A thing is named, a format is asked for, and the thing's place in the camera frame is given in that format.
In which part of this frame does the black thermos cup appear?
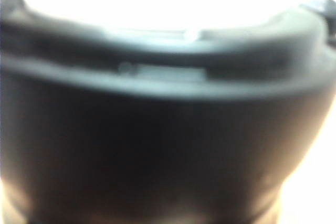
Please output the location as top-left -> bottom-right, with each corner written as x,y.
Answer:
0,0 -> 336,224

